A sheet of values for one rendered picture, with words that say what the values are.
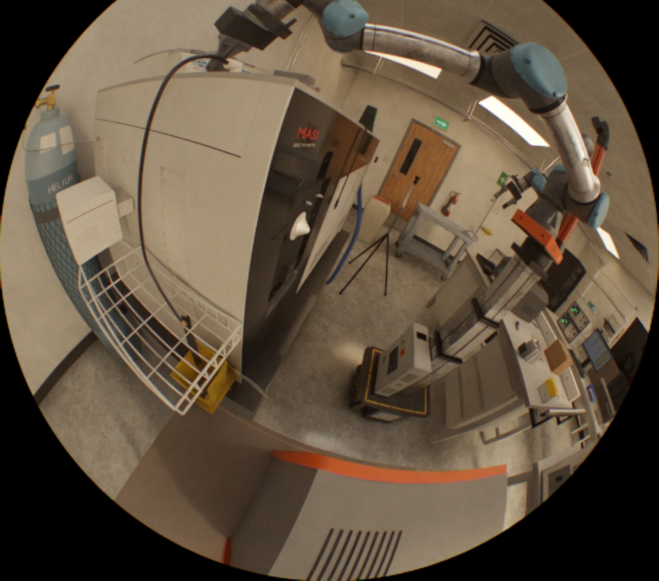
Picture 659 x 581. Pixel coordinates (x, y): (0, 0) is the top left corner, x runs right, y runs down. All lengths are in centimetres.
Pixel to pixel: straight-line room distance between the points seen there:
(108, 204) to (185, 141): 22
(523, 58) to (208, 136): 52
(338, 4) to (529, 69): 34
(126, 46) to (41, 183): 73
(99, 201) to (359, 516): 59
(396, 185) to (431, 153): 95
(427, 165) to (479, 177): 111
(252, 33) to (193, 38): 102
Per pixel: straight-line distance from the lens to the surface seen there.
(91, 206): 44
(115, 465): 166
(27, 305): 154
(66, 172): 90
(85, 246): 47
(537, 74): 48
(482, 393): 163
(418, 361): 107
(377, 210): 302
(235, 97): 23
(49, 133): 89
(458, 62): 57
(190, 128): 28
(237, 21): 47
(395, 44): 53
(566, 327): 356
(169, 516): 79
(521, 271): 95
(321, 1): 43
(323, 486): 30
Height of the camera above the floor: 141
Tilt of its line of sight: 32 degrees down
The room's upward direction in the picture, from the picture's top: 24 degrees clockwise
